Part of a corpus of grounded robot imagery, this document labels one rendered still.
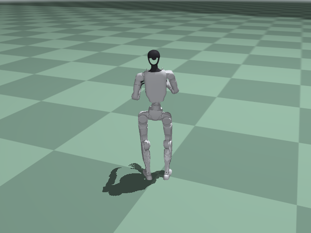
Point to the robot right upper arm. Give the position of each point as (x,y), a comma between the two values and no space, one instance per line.
(172,80)

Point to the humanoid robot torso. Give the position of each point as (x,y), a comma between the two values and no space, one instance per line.
(155,89)

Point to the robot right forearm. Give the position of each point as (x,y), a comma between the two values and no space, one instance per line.
(168,85)

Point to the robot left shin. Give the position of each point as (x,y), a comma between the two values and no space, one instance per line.
(146,158)

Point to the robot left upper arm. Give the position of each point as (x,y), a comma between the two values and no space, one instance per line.
(137,84)

